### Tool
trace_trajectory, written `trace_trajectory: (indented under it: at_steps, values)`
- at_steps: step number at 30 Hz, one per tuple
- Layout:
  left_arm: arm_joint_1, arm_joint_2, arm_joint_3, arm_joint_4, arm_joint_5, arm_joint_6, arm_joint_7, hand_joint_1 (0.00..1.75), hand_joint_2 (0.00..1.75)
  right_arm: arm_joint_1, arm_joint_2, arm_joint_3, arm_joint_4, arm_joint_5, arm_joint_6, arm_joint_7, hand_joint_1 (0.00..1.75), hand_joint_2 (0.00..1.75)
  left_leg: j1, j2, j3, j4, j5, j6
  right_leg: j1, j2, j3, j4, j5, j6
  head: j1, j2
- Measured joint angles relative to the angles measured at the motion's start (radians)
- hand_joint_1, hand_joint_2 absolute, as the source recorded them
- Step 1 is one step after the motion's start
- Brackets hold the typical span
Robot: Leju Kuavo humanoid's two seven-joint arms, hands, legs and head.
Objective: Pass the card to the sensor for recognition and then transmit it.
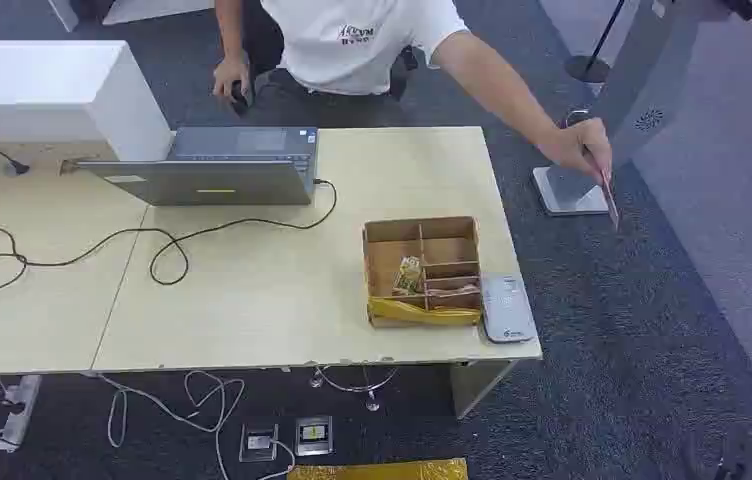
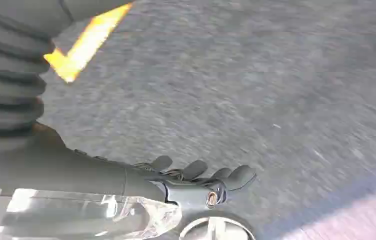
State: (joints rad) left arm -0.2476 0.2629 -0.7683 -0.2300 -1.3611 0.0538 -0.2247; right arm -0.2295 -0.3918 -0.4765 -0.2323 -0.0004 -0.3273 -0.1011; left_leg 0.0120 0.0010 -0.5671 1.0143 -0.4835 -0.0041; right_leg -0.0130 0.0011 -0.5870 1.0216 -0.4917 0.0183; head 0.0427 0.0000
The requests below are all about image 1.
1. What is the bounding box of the black stanchion post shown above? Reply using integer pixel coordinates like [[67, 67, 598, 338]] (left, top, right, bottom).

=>
[[564, 0, 627, 85]]

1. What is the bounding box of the person's right hand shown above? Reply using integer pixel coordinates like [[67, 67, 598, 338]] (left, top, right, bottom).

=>
[[212, 55, 255, 102]]

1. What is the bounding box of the person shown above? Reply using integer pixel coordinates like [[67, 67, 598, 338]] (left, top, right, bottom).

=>
[[213, 0, 471, 127]]

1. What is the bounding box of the white power strip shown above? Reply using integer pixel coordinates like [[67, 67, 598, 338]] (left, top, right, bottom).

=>
[[0, 374, 43, 454]]

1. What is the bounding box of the white desk partition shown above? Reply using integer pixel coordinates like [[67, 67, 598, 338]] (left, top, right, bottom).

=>
[[0, 39, 174, 162]]

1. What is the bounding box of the green yellow card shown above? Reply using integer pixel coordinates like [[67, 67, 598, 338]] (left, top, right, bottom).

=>
[[391, 256, 426, 297]]

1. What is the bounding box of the silver floor socket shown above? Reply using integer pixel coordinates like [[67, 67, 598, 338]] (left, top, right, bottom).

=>
[[294, 415, 335, 458], [238, 423, 280, 464]]

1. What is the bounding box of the yellow sheet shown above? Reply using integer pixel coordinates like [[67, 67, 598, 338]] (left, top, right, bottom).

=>
[[286, 458, 469, 480]]

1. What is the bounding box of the black laptop cable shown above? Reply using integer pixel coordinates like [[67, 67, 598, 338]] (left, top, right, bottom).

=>
[[0, 178, 339, 305]]

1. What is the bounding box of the pale desk leg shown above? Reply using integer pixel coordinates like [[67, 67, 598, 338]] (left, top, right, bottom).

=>
[[448, 360, 520, 421]]

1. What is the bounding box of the grey kiosk stand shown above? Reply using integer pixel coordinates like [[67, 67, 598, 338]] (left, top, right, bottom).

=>
[[532, 0, 752, 218]]

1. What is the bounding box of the wooden divided card box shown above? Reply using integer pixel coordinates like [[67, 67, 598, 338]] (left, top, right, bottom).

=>
[[361, 215, 484, 329]]

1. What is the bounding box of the grey laptop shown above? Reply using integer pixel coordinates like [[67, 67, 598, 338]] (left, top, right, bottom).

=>
[[77, 125, 320, 208]]

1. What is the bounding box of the black plug with cable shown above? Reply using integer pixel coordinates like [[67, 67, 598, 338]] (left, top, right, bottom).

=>
[[0, 146, 31, 178]]

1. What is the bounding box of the clear wire hook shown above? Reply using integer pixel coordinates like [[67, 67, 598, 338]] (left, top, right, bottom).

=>
[[309, 365, 400, 413]]

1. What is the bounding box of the brown pink card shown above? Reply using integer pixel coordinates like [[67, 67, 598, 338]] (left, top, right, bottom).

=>
[[425, 283, 481, 297]]

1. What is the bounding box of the person's left hand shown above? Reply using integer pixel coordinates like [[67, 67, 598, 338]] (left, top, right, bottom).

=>
[[537, 117, 614, 184]]

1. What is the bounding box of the white floor cable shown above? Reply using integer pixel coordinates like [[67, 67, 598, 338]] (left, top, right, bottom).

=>
[[84, 370, 298, 480]]

